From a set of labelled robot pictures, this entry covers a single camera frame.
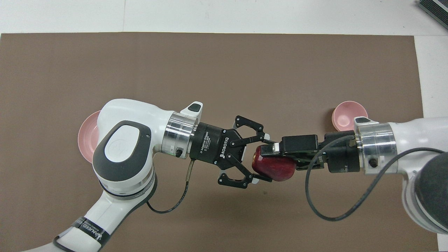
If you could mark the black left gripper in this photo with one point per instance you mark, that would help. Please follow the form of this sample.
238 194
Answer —
213 143

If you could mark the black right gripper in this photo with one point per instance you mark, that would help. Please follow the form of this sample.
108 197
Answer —
341 154

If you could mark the red apple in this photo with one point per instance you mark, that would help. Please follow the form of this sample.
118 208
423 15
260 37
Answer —
273 169

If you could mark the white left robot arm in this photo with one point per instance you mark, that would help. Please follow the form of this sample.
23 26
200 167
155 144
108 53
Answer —
133 112

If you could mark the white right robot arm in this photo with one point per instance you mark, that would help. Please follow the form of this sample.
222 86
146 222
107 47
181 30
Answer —
420 136

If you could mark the pink bowl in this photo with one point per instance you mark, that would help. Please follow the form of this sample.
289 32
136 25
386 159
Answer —
346 112

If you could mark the pink plate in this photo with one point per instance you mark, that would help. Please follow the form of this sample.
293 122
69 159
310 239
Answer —
85 140

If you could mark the brown table mat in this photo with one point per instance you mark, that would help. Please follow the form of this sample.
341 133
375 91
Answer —
210 70

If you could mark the grey ribbed metal device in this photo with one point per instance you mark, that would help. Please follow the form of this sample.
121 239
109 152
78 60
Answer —
435 10

